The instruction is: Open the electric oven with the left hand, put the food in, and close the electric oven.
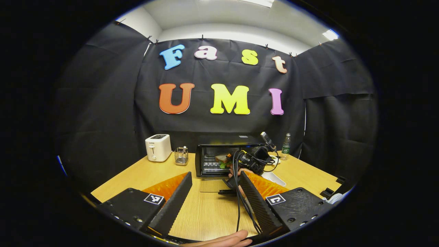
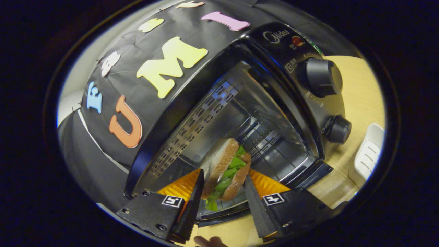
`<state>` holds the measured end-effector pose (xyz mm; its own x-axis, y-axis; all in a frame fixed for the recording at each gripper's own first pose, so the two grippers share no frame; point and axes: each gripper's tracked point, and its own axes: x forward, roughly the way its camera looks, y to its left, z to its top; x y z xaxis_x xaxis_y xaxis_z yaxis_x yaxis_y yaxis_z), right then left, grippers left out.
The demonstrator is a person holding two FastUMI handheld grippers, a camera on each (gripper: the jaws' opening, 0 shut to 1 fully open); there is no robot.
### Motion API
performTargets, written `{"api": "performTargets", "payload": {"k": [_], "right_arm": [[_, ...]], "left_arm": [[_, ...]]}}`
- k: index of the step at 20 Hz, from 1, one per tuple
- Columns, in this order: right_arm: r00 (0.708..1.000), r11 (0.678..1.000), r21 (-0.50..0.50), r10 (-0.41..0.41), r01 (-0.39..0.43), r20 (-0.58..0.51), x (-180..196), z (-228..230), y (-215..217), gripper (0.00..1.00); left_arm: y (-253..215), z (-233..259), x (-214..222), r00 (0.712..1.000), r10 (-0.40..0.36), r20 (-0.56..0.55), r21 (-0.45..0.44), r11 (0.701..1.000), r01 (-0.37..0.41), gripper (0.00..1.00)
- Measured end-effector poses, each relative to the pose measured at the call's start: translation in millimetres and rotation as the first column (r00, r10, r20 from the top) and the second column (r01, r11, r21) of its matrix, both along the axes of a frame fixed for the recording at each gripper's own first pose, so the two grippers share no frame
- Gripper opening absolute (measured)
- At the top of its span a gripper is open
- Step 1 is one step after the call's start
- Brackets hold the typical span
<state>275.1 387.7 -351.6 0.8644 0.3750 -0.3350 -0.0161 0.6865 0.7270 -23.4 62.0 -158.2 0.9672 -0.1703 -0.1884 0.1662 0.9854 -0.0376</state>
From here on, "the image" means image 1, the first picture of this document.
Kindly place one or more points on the white toaster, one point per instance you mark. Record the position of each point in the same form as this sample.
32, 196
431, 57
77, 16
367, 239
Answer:
157, 147

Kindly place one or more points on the black bracket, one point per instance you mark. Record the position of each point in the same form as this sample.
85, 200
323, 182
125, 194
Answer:
326, 192
341, 180

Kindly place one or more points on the clear plastic water bottle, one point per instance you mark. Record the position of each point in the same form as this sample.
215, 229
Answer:
286, 149

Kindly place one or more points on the large ceiling light panel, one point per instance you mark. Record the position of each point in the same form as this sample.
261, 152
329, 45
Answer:
259, 2

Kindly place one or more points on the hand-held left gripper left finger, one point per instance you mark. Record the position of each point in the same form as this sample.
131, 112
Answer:
171, 206

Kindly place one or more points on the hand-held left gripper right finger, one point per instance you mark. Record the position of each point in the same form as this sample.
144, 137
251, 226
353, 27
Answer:
257, 206

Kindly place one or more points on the white plastic container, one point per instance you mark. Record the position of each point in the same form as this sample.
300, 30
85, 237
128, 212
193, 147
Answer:
274, 178

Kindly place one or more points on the white divided plate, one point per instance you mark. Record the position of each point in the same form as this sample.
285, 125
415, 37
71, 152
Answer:
274, 160

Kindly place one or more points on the sandwich with lettuce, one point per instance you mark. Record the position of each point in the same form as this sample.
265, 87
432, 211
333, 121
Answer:
222, 159

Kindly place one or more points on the black backdrop cloth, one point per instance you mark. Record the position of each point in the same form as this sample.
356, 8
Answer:
103, 103

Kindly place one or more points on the small ceiling light panel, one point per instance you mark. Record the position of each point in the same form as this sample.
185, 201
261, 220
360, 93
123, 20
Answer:
330, 34

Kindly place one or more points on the black electric oven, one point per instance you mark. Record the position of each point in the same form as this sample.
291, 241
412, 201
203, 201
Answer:
209, 161

